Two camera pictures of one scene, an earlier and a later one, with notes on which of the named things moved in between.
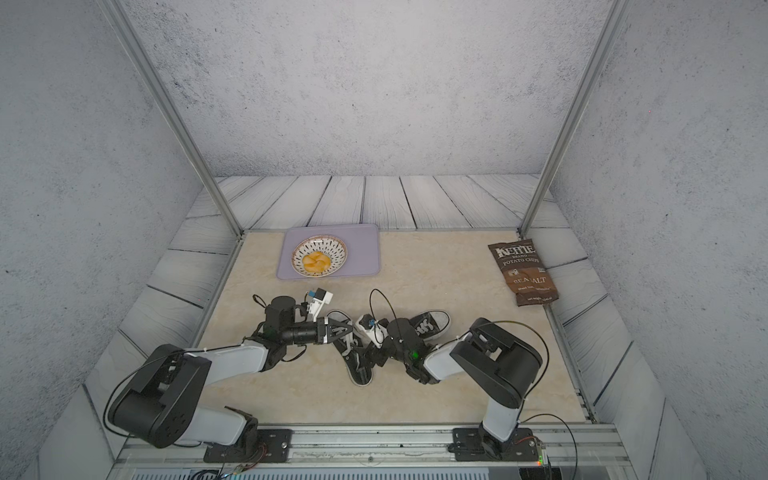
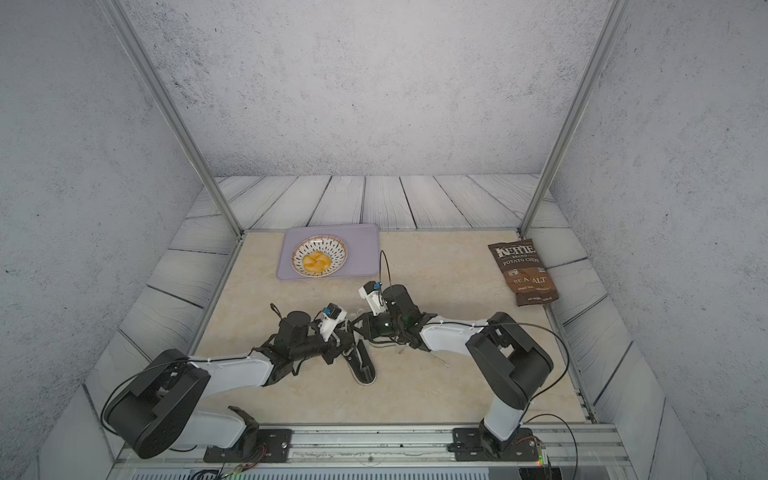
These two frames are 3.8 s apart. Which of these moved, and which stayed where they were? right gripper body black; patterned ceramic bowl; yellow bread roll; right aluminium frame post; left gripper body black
Moved: left gripper body black; right gripper body black
Stayed: right aluminium frame post; patterned ceramic bowl; yellow bread roll
